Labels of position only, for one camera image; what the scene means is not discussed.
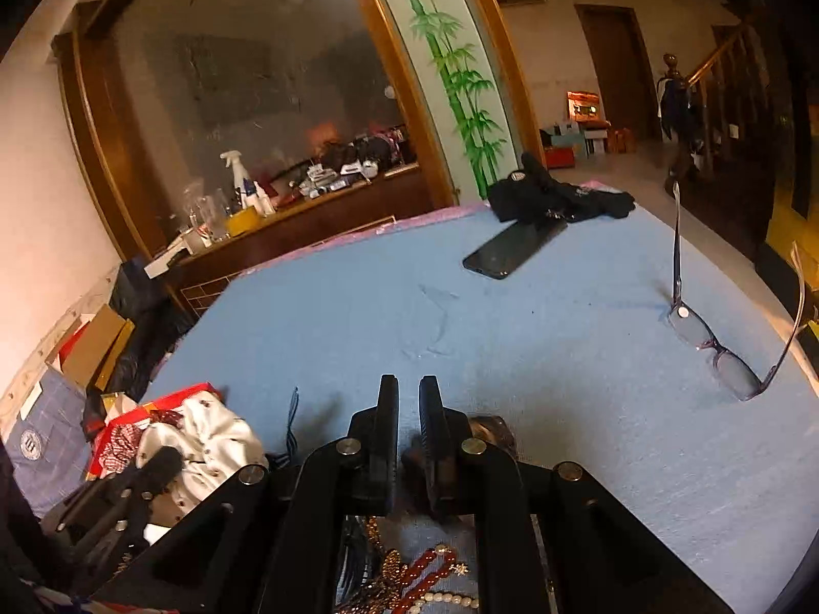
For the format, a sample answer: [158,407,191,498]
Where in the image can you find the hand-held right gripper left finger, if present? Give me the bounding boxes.
[90,374,401,614]

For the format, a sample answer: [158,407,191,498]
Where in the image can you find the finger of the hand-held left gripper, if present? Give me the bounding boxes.
[57,446,183,529]
[67,492,160,564]

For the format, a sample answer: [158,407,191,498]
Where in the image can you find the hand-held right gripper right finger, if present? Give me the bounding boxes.
[419,374,737,614]

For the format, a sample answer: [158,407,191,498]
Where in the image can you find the white dotted scrunchie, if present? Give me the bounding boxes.
[136,397,270,525]

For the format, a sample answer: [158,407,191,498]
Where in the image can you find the red cardboard box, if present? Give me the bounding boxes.
[86,382,225,480]

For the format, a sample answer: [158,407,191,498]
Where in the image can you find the red bead bracelet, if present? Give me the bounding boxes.
[390,543,458,614]

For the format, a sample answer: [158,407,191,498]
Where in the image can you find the white pearl bracelet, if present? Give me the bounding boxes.
[406,591,480,614]

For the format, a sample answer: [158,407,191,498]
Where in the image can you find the brown hair claw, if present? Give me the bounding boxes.
[467,415,516,455]

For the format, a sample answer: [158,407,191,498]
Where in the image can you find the blue plaid bag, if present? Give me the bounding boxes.
[3,367,94,519]

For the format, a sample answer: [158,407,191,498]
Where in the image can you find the gold brooch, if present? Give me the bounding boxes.
[368,546,417,614]

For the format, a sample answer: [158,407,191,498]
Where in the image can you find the blue table cloth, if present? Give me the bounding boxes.
[137,198,819,614]

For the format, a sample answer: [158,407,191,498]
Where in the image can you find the brown cardboard box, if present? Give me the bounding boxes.
[60,303,135,391]

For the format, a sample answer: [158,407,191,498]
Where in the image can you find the black plastic bag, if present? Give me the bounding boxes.
[109,259,193,385]

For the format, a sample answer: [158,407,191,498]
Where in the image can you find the flat white box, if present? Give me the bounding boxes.
[144,249,193,279]

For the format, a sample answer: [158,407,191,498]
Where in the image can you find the black smartphone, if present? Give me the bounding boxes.
[462,217,569,281]

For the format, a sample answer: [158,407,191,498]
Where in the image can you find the wooden cabinet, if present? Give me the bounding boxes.
[147,163,449,321]

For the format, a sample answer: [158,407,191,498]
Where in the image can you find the glass pitcher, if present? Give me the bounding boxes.
[192,192,234,244]

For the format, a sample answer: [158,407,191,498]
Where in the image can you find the yellow box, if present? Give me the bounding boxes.
[225,210,265,237]

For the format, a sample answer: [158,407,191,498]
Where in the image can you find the clutter pile on cabinet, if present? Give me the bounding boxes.
[269,124,417,206]

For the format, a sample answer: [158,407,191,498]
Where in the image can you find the white spray bottle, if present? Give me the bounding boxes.
[219,150,252,206]

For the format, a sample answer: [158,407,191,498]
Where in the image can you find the stack of boxes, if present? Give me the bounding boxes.
[541,118,637,170]

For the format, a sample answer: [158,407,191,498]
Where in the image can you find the orange gift box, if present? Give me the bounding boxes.
[566,91,606,122]

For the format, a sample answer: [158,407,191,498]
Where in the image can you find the bamboo painted glass panel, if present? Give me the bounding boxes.
[361,0,522,202]

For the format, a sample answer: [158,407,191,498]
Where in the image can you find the wood framed glass panel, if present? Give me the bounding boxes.
[54,0,449,257]

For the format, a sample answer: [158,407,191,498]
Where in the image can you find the brown wooden door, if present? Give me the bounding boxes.
[574,5,660,142]

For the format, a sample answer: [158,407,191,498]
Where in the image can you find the wooden stair railing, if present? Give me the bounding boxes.
[662,13,791,180]

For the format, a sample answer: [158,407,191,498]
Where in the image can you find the dark blue cord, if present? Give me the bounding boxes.
[283,387,303,462]

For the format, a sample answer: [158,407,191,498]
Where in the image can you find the purple frame eyeglasses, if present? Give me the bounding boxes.
[659,182,816,403]

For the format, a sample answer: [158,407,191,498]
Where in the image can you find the dark jacket on post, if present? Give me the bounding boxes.
[656,77,705,148]

